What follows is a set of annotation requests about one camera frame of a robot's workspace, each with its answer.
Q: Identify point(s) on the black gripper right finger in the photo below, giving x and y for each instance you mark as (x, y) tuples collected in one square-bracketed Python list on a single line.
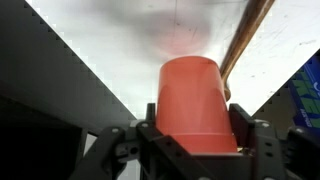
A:
[(263, 150)]

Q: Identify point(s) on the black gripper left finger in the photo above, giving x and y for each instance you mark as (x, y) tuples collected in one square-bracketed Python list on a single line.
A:
[(133, 153)]

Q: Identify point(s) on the red translucent plastic cup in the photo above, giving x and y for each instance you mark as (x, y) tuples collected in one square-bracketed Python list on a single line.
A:
[(193, 106)]

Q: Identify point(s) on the blue hockey game box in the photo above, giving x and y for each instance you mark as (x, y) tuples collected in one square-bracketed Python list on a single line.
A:
[(308, 96)]

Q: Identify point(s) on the wooden spoon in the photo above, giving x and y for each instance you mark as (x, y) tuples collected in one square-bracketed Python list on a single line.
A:
[(246, 30)]

